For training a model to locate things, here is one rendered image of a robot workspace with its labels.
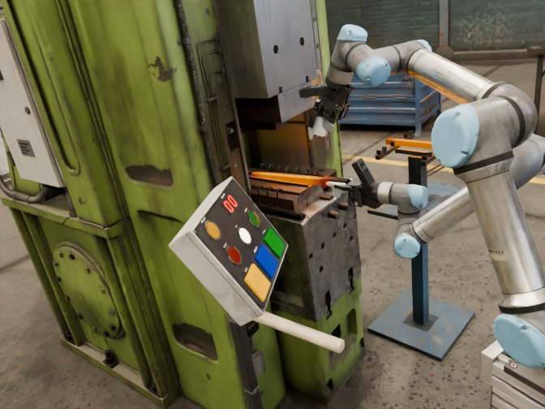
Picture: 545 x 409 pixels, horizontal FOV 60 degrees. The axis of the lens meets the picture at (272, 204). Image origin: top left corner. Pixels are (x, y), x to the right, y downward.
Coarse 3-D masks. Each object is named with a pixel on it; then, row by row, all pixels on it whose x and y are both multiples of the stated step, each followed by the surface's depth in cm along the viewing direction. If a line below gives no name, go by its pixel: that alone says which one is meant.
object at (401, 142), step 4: (388, 140) 212; (392, 140) 211; (396, 140) 210; (400, 140) 209; (404, 140) 208; (408, 140) 207; (412, 140) 206; (416, 140) 206; (420, 140) 205; (396, 144) 211; (400, 144) 209; (404, 144) 208; (408, 144) 206; (412, 144) 205; (416, 144) 204; (420, 144) 203; (424, 144) 201; (428, 144) 200; (424, 148) 202; (428, 148) 201
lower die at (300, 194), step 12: (252, 168) 205; (252, 180) 192; (264, 180) 189; (276, 180) 185; (252, 192) 183; (264, 192) 181; (288, 192) 177; (300, 192) 174; (312, 192) 180; (264, 204) 181; (276, 204) 177; (288, 204) 173; (300, 204) 175
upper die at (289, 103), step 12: (276, 96) 155; (288, 96) 159; (240, 108) 167; (252, 108) 164; (264, 108) 160; (276, 108) 158; (288, 108) 160; (300, 108) 166; (240, 120) 170; (252, 120) 166; (264, 120) 163; (276, 120) 160
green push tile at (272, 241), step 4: (268, 228) 140; (268, 232) 138; (272, 232) 140; (264, 236) 136; (268, 236) 137; (272, 236) 139; (276, 236) 140; (264, 240) 134; (268, 240) 135; (272, 240) 137; (276, 240) 139; (280, 240) 141; (268, 244) 134; (272, 244) 136; (276, 244) 138; (280, 244) 140; (284, 244) 142; (272, 248) 135; (276, 248) 136; (280, 248) 138; (276, 252) 135; (280, 252) 137; (280, 256) 136
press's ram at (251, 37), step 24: (240, 0) 142; (264, 0) 143; (288, 0) 152; (240, 24) 146; (264, 24) 145; (288, 24) 154; (240, 48) 150; (264, 48) 146; (288, 48) 156; (312, 48) 166; (240, 72) 154; (264, 72) 148; (288, 72) 158; (312, 72) 169; (240, 96) 158; (264, 96) 152
